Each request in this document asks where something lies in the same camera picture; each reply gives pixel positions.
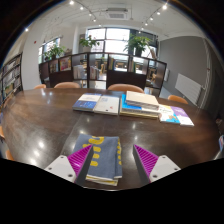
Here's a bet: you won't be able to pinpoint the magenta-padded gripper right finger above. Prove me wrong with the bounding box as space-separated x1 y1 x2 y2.
132 143 182 187

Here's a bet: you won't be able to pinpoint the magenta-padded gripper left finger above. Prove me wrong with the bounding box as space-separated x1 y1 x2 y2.
43 143 94 187

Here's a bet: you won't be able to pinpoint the grey towel with yellow letters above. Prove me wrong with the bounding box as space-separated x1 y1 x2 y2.
72 133 124 187

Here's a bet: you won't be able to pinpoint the colourful picture book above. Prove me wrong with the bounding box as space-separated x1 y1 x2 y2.
157 104 181 125

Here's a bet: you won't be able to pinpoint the purple book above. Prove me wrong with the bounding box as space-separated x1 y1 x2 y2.
170 105 195 127

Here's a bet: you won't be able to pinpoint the blue and white book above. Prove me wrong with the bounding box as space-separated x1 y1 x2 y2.
72 92 103 113

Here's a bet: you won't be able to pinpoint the cream book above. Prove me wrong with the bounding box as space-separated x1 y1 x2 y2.
124 90 161 111

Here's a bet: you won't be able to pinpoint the dark cubby shelf unit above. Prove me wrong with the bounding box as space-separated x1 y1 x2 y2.
38 52 168 98

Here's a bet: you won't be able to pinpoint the potted green plant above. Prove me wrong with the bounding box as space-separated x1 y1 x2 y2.
123 34 152 57
79 34 101 54
43 44 66 61

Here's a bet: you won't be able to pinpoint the large window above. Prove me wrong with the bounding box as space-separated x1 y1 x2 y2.
85 27 158 55

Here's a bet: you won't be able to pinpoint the ceiling air conditioner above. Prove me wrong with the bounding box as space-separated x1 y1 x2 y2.
105 7 130 21

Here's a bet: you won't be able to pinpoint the ceiling spot lights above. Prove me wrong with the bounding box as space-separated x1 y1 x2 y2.
23 0 169 33

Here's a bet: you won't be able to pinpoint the white wall radiator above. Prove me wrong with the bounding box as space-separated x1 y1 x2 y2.
174 73 204 106

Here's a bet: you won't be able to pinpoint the wall bookshelf with books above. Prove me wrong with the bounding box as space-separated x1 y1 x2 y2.
0 53 24 105

